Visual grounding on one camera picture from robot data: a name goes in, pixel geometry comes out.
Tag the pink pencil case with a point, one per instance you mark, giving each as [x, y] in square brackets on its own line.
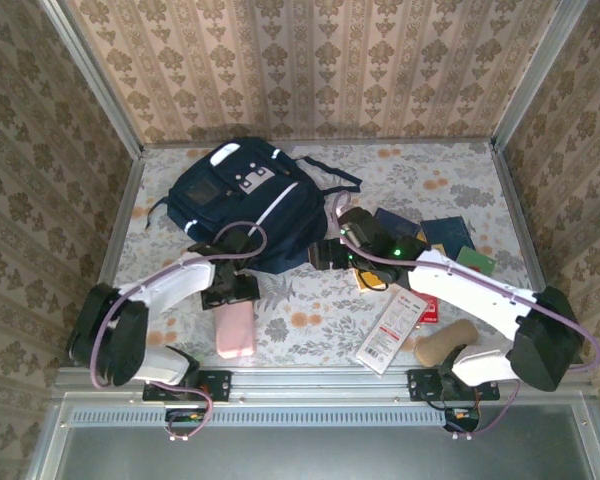
[235, 335]

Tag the dark blue book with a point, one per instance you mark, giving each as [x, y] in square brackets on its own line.
[447, 231]

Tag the red card packet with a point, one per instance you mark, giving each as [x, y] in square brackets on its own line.
[430, 312]

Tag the navy blue backpack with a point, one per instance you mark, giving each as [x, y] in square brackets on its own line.
[240, 200]

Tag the white stationery package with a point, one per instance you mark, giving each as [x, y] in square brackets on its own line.
[385, 340]

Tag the green notebook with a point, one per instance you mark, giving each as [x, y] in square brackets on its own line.
[475, 260]

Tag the tan wooden object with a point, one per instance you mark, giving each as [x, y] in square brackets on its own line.
[445, 340]

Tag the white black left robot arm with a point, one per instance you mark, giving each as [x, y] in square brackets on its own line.
[170, 285]

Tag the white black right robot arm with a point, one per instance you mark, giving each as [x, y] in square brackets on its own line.
[470, 285]

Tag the small connector board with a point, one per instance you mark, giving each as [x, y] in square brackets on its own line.
[185, 415]
[462, 417]

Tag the grey metal panel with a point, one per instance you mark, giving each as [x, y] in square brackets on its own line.
[330, 455]

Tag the long aluminium frame rail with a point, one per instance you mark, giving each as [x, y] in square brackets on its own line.
[320, 382]

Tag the aluminium side rail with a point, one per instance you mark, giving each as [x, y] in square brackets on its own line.
[122, 225]
[517, 210]

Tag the aluminium corner post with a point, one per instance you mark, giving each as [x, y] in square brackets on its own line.
[535, 80]
[95, 85]

